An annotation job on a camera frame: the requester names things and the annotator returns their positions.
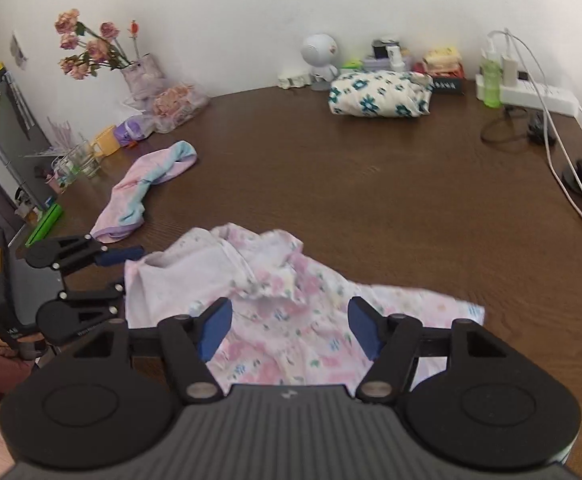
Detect plastic bag of dried flowers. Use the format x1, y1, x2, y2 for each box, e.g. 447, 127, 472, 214
121, 82, 212, 135

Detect white power strip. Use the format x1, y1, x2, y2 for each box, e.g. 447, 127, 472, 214
475, 74, 580, 117

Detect white robot speaker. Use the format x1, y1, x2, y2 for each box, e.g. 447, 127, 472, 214
300, 34, 339, 92

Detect glass with pink straws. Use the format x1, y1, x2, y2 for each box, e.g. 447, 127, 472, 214
46, 117, 82, 193

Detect dried pink rose bouquet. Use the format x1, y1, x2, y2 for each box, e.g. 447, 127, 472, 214
53, 8, 144, 81

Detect black and red box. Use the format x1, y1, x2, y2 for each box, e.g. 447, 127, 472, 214
413, 62, 468, 96

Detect pink floral dress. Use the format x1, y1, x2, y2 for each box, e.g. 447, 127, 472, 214
123, 222, 486, 396

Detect lavender lace vase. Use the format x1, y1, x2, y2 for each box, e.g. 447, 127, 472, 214
121, 54, 166, 101

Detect folded white teal-flower garment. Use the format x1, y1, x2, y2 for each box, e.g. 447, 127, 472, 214
328, 70, 434, 120

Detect yellow tissue packets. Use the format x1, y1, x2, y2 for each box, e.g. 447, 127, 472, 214
423, 47, 464, 73

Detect black wired remote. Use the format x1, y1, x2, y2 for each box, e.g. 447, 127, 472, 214
481, 107, 559, 147

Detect small black box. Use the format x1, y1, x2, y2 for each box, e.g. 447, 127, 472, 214
372, 39, 402, 61

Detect pink blue purple shirt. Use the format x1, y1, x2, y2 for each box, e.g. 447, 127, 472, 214
90, 140, 199, 244

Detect yellow cup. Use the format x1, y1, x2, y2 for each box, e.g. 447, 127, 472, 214
91, 126, 122, 158

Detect purple tissue pack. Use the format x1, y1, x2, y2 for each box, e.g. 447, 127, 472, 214
113, 114, 154, 143

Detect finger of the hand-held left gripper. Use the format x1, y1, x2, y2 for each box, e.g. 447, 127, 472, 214
53, 234, 145, 276
60, 279, 128, 317

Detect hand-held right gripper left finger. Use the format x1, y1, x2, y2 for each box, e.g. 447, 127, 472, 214
73, 296, 234, 404

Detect green spray bottle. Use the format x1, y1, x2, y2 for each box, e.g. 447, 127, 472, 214
481, 40, 502, 108

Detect clear glass cup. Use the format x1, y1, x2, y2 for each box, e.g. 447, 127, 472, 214
68, 141, 102, 178

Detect green flat item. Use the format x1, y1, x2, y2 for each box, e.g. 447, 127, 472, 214
25, 203, 66, 247

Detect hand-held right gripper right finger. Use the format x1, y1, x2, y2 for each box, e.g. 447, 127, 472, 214
347, 296, 512, 404

